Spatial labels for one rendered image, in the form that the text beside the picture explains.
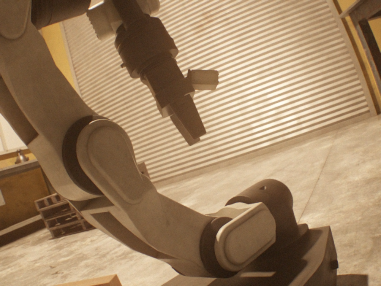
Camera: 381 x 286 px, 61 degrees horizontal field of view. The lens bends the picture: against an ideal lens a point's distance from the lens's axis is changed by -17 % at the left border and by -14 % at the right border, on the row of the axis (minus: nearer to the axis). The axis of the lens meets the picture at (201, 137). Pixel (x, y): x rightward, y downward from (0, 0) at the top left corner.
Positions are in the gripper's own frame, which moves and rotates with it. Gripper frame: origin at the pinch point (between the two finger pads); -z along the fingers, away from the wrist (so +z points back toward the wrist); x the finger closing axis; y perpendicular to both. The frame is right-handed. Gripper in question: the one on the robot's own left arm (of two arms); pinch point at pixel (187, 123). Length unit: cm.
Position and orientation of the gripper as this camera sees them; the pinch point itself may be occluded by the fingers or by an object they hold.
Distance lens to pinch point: 57.9
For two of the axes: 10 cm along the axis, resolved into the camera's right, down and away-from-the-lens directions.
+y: 8.7, -4.8, 1.2
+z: -4.9, -8.7, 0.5
